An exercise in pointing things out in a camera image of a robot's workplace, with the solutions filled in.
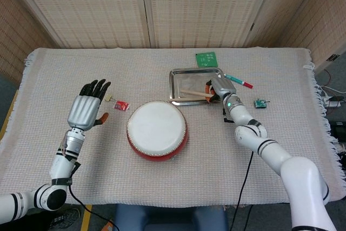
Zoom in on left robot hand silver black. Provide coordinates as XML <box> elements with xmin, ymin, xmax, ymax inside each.
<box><xmin>66</xmin><ymin>78</ymin><xmax>112</xmax><ymax>131</ymax></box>

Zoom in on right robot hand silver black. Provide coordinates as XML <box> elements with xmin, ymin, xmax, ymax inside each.
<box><xmin>204</xmin><ymin>75</ymin><xmax>237</xmax><ymax>104</ymax></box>

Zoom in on rectangular metal tray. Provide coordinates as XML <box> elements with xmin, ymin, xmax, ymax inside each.
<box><xmin>169</xmin><ymin>68</ymin><xmax>228</xmax><ymax>106</ymax></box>

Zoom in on red and white drum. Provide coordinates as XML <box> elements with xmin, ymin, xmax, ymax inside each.
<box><xmin>126</xmin><ymin>101</ymin><xmax>189</xmax><ymax>162</ymax></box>

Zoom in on green marker with red cap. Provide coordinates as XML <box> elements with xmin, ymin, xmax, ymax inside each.
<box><xmin>223</xmin><ymin>73</ymin><xmax>254</xmax><ymax>89</ymax></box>

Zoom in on green circuit board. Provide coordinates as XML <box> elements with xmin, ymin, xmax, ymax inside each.
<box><xmin>195</xmin><ymin>51</ymin><xmax>219</xmax><ymax>68</ymax></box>

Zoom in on small red packet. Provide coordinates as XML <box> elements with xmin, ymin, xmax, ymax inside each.
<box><xmin>113</xmin><ymin>100</ymin><xmax>130</xmax><ymax>111</ymax></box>

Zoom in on small green toy tank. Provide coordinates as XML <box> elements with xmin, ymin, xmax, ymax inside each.
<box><xmin>253</xmin><ymin>98</ymin><xmax>271</xmax><ymax>109</ymax></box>

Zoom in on beige woven tablecloth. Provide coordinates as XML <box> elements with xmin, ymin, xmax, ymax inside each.
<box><xmin>0</xmin><ymin>47</ymin><xmax>338</xmax><ymax>206</ymax></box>

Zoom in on woven folding screen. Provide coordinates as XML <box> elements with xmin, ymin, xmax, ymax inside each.
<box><xmin>0</xmin><ymin>0</ymin><xmax>346</xmax><ymax>85</ymax></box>

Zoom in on black sneaker shoe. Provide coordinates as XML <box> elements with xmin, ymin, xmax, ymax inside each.
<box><xmin>50</xmin><ymin>208</ymin><xmax>82</xmax><ymax>229</ymax></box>

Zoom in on white power strip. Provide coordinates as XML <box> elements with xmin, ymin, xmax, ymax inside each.
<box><xmin>323</xmin><ymin>96</ymin><xmax>342</xmax><ymax>108</ymax></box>

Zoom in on black box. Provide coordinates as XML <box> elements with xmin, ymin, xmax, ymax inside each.
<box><xmin>328</xmin><ymin>120</ymin><xmax>346</xmax><ymax>142</ymax></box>

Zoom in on blue padded seat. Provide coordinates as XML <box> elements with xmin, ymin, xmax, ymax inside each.
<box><xmin>113</xmin><ymin>203</ymin><xmax>229</xmax><ymax>231</ymax></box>

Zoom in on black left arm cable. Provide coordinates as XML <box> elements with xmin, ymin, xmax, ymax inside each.
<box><xmin>69</xmin><ymin>184</ymin><xmax>119</xmax><ymax>231</ymax></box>

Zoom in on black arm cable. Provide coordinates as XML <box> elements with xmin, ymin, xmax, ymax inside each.
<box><xmin>69</xmin><ymin>184</ymin><xmax>119</xmax><ymax>231</ymax></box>
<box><xmin>232</xmin><ymin>151</ymin><xmax>255</xmax><ymax>231</ymax></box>

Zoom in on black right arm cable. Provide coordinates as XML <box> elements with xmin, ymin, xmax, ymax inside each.
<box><xmin>232</xmin><ymin>151</ymin><xmax>255</xmax><ymax>231</ymax></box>

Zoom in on red cable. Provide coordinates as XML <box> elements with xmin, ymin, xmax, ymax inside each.
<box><xmin>323</xmin><ymin>68</ymin><xmax>332</xmax><ymax>87</ymax></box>

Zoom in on white cable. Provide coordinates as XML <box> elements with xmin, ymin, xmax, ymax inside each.
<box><xmin>320</xmin><ymin>85</ymin><xmax>346</xmax><ymax>96</ymax></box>

